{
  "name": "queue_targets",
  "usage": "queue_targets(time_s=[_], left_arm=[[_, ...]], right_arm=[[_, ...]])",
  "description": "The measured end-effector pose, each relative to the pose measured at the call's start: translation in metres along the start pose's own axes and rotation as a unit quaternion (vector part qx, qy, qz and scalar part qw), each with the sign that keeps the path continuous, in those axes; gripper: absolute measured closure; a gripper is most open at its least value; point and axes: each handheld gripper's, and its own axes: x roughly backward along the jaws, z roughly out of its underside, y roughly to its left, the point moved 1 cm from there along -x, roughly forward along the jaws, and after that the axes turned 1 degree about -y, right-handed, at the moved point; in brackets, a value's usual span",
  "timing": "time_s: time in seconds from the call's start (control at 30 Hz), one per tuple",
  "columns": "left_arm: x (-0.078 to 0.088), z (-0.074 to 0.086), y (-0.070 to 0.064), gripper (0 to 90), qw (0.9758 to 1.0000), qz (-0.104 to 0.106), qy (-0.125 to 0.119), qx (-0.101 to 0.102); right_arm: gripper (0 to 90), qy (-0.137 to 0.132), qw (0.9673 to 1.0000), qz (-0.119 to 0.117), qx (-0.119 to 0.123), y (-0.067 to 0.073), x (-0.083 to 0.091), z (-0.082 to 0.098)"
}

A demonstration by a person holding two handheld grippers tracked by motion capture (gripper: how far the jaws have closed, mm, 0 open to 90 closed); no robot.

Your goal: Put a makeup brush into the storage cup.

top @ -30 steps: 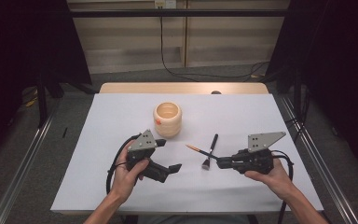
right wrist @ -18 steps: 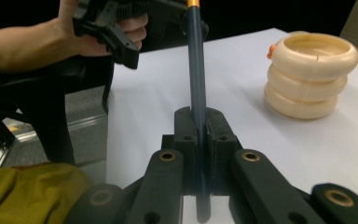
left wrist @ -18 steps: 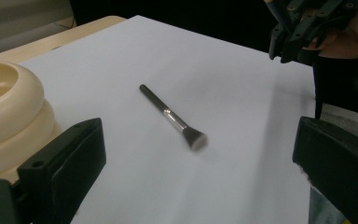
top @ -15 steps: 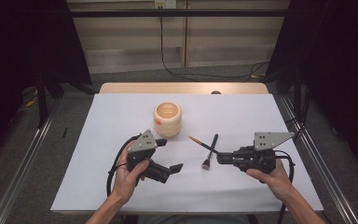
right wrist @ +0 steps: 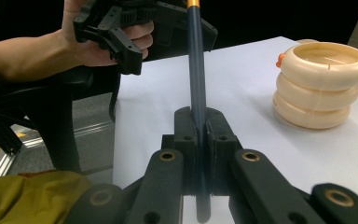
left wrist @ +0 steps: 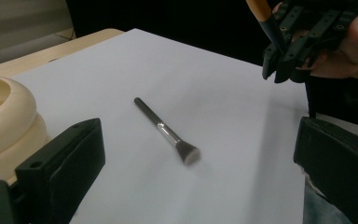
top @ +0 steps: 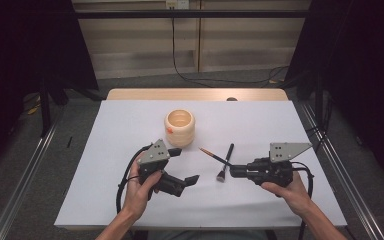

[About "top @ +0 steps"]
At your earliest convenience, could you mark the white table mat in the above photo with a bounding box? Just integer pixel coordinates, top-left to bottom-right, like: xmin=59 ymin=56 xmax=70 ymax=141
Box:
xmin=53 ymin=99 xmax=348 ymax=229

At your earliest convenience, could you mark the black silver-ferrule makeup brush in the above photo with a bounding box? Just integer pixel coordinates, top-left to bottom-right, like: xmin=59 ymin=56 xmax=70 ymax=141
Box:
xmin=216 ymin=143 xmax=235 ymax=183

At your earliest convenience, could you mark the black stand pole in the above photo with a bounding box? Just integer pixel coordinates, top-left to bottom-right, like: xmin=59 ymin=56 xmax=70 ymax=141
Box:
xmin=314 ymin=71 xmax=325 ymax=128
xmin=39 ymin=79 xmax=53 ymax=137

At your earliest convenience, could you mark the person's left hand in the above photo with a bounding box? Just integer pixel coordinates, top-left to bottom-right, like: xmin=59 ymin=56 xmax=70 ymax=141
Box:
xmin=122 ymin=161 xmax=164 ymax=221

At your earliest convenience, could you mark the wooden table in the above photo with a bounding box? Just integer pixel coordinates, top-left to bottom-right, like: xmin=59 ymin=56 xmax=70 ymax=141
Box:
xmin=106 ymin=88 xmax=289 ymax=102

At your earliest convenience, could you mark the thin dark gold-ferrule brush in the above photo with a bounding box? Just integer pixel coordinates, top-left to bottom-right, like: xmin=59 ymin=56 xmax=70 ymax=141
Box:
xmin=199 ymin=147 xmax=232 ymax=167

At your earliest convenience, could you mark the aluminium floor rail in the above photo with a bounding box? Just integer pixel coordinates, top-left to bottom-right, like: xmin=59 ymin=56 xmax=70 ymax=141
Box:
xmin=0 ymin=103 xmax=68 ymax=240
xmin=298 ymin=101 xmax=384 ymax=240

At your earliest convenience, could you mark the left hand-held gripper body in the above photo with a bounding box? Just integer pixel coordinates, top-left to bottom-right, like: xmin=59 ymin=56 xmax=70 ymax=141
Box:
xmin=136 ymin=139 xmax=188 ymax=198

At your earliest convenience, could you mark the person's right hand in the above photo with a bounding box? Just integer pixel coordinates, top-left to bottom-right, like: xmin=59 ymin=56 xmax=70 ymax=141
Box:
xmin=260 ymin=171 xmax=314 ymax=218

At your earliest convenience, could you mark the cream ringed duck cup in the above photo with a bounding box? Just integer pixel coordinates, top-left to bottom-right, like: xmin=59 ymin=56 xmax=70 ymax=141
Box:
xmin=163 ymin=109 xmax=196 ymax=149

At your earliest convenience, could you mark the white wall outlet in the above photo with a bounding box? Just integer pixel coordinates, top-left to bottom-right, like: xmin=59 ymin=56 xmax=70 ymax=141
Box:
xmin=165 ymin=0 xmax=190 ymax=10

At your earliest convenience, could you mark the black wall cable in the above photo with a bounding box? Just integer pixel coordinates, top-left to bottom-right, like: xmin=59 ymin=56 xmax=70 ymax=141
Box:
xmin=170 ymin=8 xmax=290 ymax=85

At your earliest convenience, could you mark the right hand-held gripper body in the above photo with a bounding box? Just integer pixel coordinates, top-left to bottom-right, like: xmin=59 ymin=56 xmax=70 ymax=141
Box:
xmin=246 ymin=142 xmax=313 ymax=188

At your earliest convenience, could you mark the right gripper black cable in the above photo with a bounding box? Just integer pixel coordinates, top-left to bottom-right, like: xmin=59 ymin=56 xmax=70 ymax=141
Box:
xmin=291 ymin=161 xmax=315 ymax=240

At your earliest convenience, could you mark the black curtain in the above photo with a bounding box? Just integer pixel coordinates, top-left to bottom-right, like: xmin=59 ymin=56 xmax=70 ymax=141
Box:
xmin=0 ymin=0 xmax=99 ymax=174
xmin=284 ymin=0 xmax=384 ymax=191

